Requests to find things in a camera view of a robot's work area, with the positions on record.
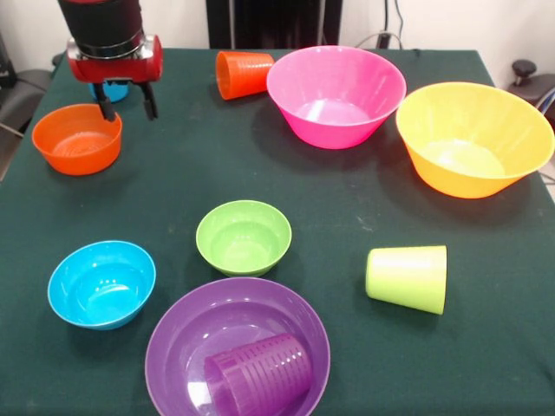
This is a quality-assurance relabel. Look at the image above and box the pink plastic bowl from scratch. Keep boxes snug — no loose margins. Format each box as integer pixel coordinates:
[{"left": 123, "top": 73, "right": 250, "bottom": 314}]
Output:
[{"left": 265, "top": 45, "right": 408, "bottom": 151}]

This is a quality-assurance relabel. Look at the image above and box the blue plastic cup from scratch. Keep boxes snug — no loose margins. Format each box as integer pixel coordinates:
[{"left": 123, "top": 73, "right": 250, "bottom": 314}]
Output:
[{"left": 88, "top": 81, "right": 130, "bottom": 104}]

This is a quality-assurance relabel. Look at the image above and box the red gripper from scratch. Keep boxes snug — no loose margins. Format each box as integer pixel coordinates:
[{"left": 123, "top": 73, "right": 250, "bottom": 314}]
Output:
[{"left": 66, "top": 34, "right": 164, "bottom": 121}]

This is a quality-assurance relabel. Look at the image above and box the yellow plastic bowl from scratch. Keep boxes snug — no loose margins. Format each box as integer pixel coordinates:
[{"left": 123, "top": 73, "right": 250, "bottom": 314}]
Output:
[{"left": 395, "top": 81, "right": 555, "bottom": 200}]

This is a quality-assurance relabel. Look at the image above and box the lime green plastic cup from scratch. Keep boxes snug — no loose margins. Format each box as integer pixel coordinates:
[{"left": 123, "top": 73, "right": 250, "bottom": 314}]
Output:
[{"left": 364, "top": 244, "right": 448, "bottom": 315}]

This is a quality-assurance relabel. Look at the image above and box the orange plastic bowl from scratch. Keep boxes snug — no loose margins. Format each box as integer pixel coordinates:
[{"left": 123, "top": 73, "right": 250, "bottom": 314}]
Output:
[{"left": 31, "top": 102, "right": 124, "bottom": 177}]

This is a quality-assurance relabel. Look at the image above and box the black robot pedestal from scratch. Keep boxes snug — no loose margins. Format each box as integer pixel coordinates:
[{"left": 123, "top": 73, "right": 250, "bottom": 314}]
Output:
[{"left": 206, "top": 0, "right": 343, "bottom": 49}]

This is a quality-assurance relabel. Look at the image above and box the blue plastic bowl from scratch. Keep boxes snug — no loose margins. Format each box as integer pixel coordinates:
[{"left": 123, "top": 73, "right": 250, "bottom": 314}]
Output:
[{"left": 47, "top": 240, "right": 158, "bottom": 332}]

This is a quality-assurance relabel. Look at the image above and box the purple plastic bowl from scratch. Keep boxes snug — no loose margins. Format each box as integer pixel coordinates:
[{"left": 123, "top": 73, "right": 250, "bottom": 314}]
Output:
[{"left": 144, "top": 276, "right": 332, "bottom": 416}]

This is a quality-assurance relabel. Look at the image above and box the green plastic bowl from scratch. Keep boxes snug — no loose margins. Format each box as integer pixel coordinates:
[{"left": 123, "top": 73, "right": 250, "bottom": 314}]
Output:
[{"left": 195, "top": 199, "right": 293, "bottom": 278}]

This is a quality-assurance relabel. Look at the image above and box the black hanging cable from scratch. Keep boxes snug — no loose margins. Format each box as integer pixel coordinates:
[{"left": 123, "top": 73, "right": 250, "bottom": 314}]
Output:
[{"left": 393, "top": 0, "right": 407, "bottom": 49}]

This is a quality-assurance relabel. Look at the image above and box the grey chair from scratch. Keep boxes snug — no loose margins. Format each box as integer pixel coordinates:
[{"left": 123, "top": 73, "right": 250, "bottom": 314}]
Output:
[{"left": 0, "top": 32, "right": 57, "bottom": 140}]

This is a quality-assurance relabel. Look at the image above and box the orange plastic cup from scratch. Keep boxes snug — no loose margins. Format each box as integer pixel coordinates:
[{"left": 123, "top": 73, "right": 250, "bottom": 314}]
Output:
[{"left": 215, "top": 49, "right": 277, "bottom": 101}]

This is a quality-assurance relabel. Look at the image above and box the black chair armrest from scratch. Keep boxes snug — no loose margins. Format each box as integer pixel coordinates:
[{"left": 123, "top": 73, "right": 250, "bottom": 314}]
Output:
[{"left": 509, "top": 59, "right": 555, "bottom": 118}]

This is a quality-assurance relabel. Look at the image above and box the dark green tablecloth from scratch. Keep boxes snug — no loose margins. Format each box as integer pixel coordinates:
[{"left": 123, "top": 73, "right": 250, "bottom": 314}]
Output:
[{"left": 0, "top": 46, "right": 555, "bottom": 416}]

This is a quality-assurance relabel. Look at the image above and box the purple plastic cup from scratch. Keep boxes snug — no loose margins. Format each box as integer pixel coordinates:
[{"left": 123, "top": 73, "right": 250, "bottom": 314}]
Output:
[{"left": 204, "top": 332, "right": 314, "bottom": 416}]

